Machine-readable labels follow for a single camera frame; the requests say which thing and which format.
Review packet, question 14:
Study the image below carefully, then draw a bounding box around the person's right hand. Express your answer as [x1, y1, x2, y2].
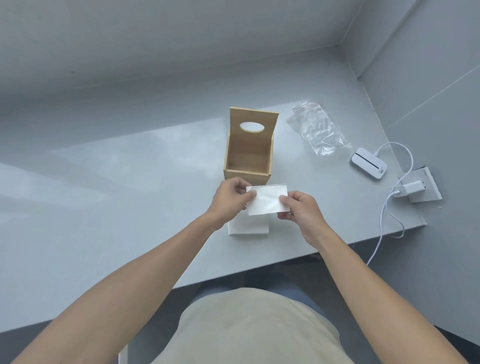
[277, 190, 333, 249]

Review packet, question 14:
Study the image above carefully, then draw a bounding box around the person's left hand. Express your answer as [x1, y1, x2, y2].
[207, 176, 258, 230]

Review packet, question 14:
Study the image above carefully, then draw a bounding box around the white tissue packet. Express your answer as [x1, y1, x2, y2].
[245, 183, 290, 217]

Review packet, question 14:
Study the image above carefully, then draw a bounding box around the person's left forearm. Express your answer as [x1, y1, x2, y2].
[11, 212, 225, 364]

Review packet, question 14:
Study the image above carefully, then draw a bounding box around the person's right forearm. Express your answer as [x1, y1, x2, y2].
[309, 233, 469, 364]

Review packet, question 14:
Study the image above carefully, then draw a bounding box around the stack of white tissues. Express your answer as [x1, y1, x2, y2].
[227, 213, 270, 236]

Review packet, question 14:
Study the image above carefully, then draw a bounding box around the wooden tissue box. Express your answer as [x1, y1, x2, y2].
[223, 107, 280, 187]

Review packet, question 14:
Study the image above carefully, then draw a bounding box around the clear plastic bag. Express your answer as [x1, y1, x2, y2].
[286, 100, 352, 157]

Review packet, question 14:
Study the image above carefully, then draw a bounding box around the white portable router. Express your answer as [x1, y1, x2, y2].
[350, 147, 388, 180]

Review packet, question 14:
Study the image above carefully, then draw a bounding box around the beige shirt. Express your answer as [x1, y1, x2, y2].
[150, 287, 355, 364]

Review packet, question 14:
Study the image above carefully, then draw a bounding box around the white charger plug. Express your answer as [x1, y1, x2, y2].
[392, 180, 427, 199]

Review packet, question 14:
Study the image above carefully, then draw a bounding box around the white cable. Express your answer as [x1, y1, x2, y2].
[365, 142, 415, 266]

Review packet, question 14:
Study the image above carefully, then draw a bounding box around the white wall socket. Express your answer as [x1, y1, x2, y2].
[399, 166, 443, 203]

